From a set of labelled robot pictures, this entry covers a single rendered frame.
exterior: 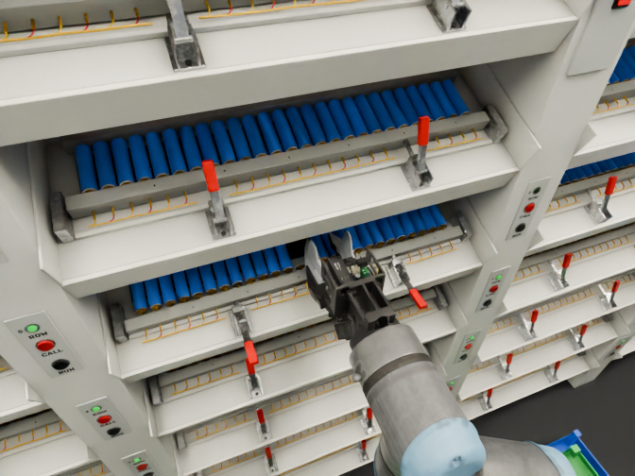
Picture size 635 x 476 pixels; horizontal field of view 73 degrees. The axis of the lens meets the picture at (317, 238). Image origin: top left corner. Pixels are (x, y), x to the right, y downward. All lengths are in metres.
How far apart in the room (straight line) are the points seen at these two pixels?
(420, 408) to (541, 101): 0.41
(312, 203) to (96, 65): 0.28
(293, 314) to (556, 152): 0.45
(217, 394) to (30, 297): 0.41
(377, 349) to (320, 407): 0.54
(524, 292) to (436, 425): 0.63
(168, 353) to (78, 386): 0.12
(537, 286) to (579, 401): 0.88
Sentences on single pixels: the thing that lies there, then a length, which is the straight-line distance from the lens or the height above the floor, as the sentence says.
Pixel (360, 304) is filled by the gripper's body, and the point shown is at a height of 1.05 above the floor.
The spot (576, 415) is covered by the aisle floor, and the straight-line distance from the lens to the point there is 1.88.
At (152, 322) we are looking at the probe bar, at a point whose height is 0.99.
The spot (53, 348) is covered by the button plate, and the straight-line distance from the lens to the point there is 0.62.
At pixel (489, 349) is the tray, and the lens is 1.20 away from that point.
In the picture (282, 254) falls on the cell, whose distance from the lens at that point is 0.70.
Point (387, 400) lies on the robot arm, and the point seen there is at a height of 1.05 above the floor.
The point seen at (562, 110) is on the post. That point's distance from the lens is 0.67.
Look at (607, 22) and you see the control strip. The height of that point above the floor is 1.34.
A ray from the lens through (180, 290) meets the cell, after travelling 0.68.
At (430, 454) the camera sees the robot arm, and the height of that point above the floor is 1.06.
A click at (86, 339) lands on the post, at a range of 0.61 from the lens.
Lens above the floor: 1.50
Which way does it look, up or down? 44 degrees down
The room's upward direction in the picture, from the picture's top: straight up
